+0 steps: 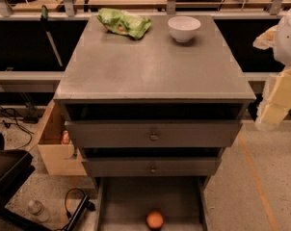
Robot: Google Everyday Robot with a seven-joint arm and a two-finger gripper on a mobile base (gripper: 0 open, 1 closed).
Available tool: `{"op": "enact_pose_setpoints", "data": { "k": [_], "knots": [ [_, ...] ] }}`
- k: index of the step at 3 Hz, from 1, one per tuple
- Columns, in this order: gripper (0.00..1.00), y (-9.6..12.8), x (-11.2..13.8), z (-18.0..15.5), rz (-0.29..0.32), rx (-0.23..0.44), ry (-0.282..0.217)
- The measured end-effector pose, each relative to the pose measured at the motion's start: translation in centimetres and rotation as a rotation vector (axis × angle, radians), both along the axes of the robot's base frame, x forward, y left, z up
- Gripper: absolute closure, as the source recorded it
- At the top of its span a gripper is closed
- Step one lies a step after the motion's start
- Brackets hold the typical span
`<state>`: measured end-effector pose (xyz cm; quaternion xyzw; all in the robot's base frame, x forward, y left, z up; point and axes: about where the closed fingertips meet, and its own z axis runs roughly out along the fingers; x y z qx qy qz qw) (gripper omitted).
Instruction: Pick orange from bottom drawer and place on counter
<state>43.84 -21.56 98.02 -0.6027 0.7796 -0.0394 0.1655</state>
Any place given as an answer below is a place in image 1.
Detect white ceramic bowl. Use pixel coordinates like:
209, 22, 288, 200
168, 16, 201, 42

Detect black chair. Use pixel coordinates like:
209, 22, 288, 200
0, 133, 51, 231

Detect green chip bag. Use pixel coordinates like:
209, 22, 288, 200
97, 8, 151, 40

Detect orange fruit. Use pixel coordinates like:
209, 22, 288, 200
146, 211, 164, 230

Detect grey drawer cabinet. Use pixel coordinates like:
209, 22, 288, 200
53, 13, 257, 191

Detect green handled tool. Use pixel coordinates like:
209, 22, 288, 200
40, 5, 64, 67

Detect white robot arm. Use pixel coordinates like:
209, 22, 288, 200
252, 9, 291, 131

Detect grey bottom drawer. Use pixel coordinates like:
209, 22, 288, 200
94, 177, 209, 231

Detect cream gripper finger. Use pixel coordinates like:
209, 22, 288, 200
255, 66, 291, 131
252, 25, 277, 50

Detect grey top drawer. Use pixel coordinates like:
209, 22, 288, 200
65, 120, 242, 148

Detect red can in box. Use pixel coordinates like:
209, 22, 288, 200
61, 130, 70, 144

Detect grey middle drawer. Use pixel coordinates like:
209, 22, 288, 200
82, 157, 222, 177

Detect black floor cables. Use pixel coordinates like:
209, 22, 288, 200
0, 90, 35, 150

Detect wooden open box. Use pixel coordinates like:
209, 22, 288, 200
36, 101, 86, 176

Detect clear plastic bottle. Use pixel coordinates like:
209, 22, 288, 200
27, 200, 50, 222

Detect grey drawer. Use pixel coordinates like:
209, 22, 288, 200
82, 157, 222, 177
65, 120, 242, 148
94, 177, 209, 231

